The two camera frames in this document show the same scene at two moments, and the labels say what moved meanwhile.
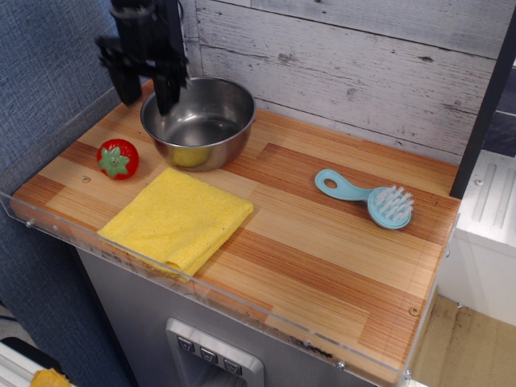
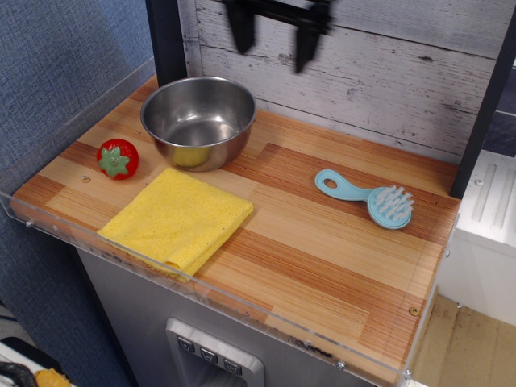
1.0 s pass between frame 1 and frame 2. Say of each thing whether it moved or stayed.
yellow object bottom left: stayed
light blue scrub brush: stayed
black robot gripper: moved
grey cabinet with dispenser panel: stayed
